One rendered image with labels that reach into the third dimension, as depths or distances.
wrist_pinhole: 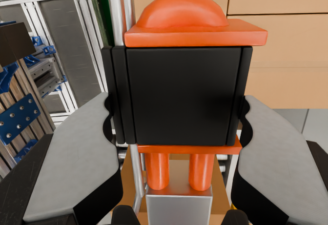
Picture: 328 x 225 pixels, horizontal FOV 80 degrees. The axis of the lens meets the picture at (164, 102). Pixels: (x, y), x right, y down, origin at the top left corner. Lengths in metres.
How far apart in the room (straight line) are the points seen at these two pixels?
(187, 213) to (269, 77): 0.79
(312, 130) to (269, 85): 1.12
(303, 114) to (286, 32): 1.08
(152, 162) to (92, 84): 1.17
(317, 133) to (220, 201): 1.43
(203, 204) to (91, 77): 1.18
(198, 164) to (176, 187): 0.04
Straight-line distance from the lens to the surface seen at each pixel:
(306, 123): 1.95
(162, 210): 0.21
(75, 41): 1.27
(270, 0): 0.86
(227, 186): 1.24
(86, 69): 1.30
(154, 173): 0.18
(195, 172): 0.18
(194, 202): 0.20
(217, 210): 0.76
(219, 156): 1.13
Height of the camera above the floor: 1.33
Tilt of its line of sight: 60 degrees down
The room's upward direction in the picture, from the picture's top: 176 degrees counter-clockwise
